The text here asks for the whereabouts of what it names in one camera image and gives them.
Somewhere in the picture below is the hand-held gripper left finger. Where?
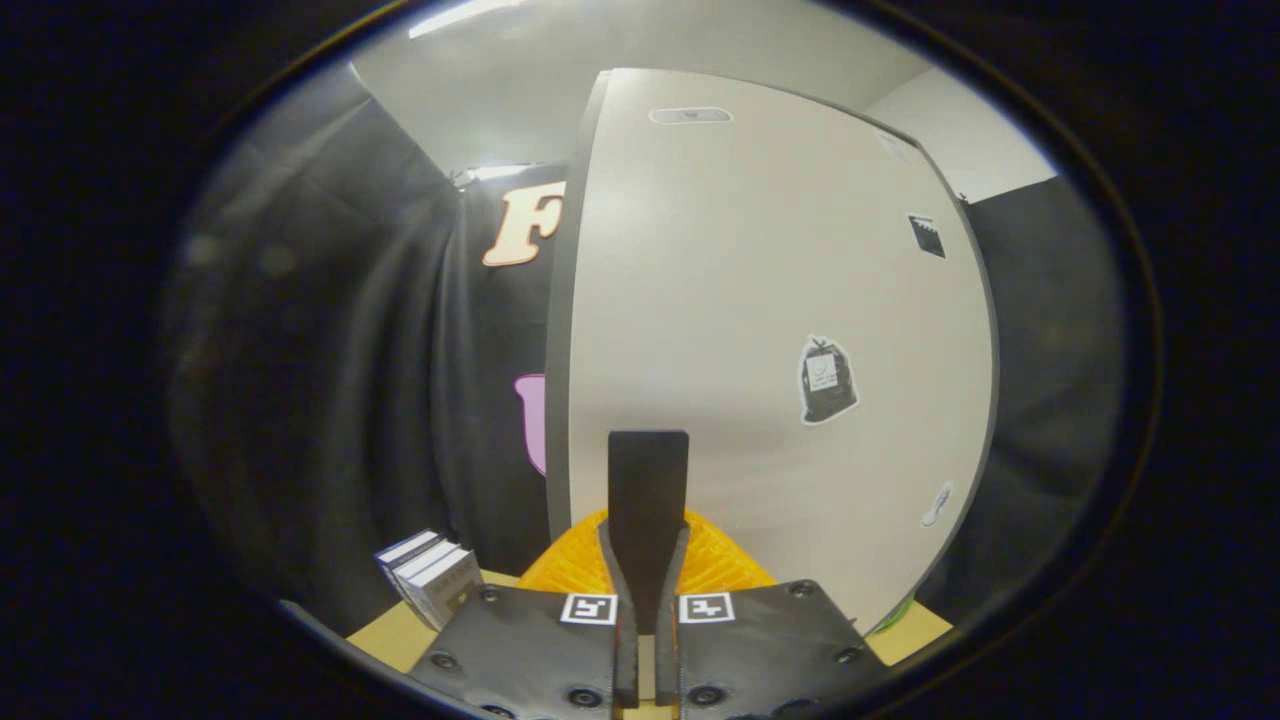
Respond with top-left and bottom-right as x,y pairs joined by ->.
410,510 -> 641,720

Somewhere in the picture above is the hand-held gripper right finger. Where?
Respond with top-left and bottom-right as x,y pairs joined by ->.
655,510 -> 891,720

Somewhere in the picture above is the black door handle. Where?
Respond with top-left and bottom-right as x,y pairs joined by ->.
607,430 -> 691,636

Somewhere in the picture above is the grey shoe cabinet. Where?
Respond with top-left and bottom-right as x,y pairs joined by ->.
543,68 -> 1003,641

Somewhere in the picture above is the red green striped object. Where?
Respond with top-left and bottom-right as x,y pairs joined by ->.
868,592 -> 916,636

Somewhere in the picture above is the black backdrop cloth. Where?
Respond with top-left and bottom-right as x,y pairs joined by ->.
165,60 -> 1126,641

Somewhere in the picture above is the ceiling light panel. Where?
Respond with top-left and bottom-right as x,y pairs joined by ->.
410,0 -> 521,39

